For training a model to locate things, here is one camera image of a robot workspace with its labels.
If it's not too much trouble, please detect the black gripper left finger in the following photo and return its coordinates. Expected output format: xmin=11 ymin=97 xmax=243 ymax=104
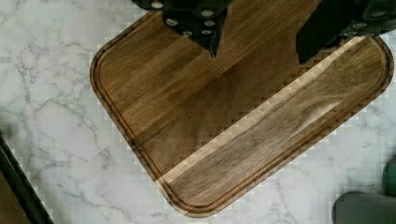
xmin=132 ymin=0 xmax=233 ymax=58

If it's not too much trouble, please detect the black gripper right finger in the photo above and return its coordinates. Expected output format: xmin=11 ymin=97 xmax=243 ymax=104
xmin=296 ymin=0 xmax=396 ymax=64

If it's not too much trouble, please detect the wooden cutting board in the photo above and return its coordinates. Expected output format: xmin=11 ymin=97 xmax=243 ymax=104
xmin=91 ymin=0 xmax=394 ymax=217

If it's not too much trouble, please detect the grey canister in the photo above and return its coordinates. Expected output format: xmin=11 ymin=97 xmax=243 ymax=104
xmin=332 ymin=191 xmax=396 ymax=224

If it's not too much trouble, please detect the black table edge rail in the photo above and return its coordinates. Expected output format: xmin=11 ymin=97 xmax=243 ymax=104
xmin=0 ymin=136 xmax=55 ymax=224

